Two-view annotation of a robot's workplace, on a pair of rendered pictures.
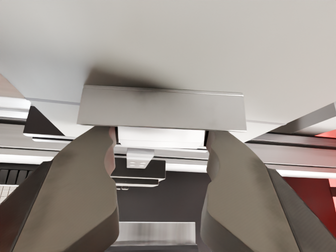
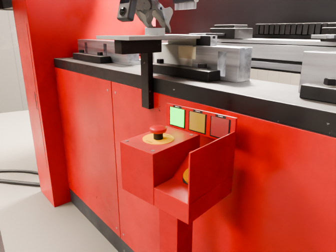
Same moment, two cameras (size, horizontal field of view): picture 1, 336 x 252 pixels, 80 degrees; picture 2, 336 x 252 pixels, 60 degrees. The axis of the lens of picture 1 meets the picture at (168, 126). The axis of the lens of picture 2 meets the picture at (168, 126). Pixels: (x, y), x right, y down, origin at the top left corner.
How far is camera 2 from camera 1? 0.86 m
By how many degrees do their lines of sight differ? 37
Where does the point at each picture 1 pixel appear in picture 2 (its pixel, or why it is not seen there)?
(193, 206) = (230, 15)
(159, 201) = (251, 17)
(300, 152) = not seen: hidden behind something
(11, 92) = (209, 48)
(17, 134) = (289, 54)
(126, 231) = (189, 6)
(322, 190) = not seen: hidden behind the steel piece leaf
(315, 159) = not seen: hidden behind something
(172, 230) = (179, 7)
